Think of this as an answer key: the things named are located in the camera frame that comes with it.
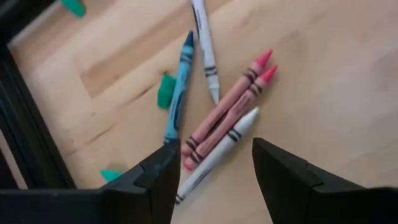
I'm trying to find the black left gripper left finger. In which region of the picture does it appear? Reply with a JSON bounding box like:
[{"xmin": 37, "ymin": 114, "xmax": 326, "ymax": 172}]
[{"xmin": 0, "ymin": 138, "xmax": 182, "ymax": 224}]

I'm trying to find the white crayon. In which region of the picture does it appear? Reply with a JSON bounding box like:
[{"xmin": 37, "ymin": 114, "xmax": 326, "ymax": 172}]
[
  {"xmin": 190, "ymin": 0, "xmax": 220, "ymax": 105},
  {"xmin": 175, "ymin": 107, "xmax": 260, "ymax": 205}
]

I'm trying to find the green crayon cap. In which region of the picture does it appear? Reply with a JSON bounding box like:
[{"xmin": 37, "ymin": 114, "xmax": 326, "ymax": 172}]
[
  {"xmin": 157, "ymin": 72, "xmax": 177, "ymax": 110},
  {"xmin": 58, "ymin": 0, "xmax": 86, "ymax": 18},
  {"xmin": 99, "ymin": 169, "xmax": 124, "ymax": 183}
]

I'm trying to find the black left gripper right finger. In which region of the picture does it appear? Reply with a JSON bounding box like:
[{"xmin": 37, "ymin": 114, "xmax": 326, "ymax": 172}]
[{"xmin": 252, "ymin": 138, "xmax": 398, "ymax": 224}]

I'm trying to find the pink crayon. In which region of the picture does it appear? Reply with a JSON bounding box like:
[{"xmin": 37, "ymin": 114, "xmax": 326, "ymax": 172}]
[
  {"xmin": 181, "ymin": 49, "xmax": 274, "ymax": 157},
  {"xmin": 183, "ymin": 64, "xmax": 279, "ymax": 171}
]

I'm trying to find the blue crayon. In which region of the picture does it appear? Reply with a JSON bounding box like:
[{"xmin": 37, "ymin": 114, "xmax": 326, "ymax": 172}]
[{"xmin": 164, "ymin": 30, "xmax": 195, "ymax": 144}]

